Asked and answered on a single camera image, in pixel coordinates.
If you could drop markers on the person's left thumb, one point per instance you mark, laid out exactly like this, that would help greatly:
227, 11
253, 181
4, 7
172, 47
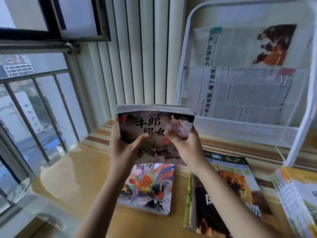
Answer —
140, 141

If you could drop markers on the person's right thumb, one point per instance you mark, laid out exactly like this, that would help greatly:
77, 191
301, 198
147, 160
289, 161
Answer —
172, 136

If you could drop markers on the white metal mesh magazine rack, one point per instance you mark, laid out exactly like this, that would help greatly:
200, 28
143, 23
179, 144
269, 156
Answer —
247, 131

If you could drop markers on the phoenix cover picture book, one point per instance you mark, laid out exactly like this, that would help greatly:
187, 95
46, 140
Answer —
148, 188

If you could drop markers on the newspaper with dog photo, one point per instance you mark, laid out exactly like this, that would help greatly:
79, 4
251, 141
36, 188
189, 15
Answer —
250, 47

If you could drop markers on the black framed window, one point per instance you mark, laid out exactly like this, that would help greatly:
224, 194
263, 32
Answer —
57, 19

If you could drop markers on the pink binder clip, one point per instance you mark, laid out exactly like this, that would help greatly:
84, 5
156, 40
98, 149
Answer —
285, 75

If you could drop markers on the stack of dark picture books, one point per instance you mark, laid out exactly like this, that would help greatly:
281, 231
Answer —
153, 131

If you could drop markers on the person's left forearm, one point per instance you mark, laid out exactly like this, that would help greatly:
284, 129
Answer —
99, 205

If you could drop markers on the grey metal window railing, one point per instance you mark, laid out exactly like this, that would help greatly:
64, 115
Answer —
34, 106

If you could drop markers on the teal binder clip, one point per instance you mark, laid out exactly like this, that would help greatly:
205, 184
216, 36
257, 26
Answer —
216, 33

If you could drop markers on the white vertical blinds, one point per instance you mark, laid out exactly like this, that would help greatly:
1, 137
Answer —
133, 52

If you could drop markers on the person's left hand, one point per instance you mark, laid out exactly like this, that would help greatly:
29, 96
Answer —
122, 151

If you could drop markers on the person's right hand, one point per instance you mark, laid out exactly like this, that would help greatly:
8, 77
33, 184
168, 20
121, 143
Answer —
188, 148

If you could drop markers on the stack of thin colourful books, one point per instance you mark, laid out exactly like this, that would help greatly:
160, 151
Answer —
297, 198

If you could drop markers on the green edged book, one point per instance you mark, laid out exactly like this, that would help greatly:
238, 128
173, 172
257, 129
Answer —
188, 198

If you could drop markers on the newspaper with text columns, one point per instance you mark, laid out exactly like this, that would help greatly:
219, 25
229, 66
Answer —
242, 94

